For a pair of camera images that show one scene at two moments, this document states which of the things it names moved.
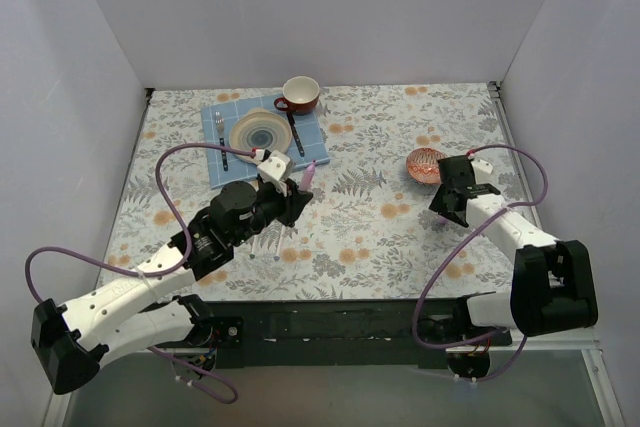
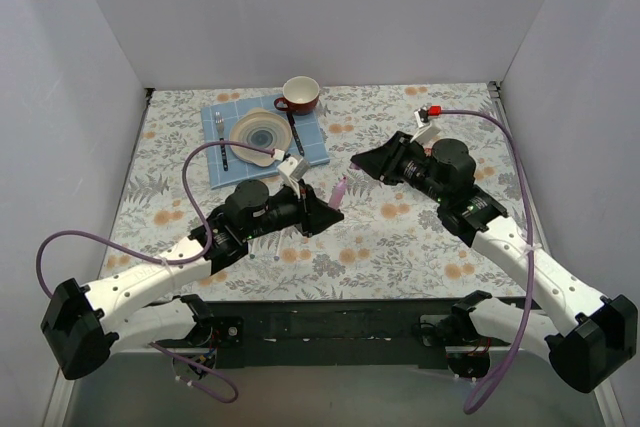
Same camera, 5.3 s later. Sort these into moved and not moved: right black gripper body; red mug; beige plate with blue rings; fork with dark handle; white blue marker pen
Moved: right black gripper body
Not moved: white blue marker pen; red mug; beige plate with blue rings; fork with dark handle
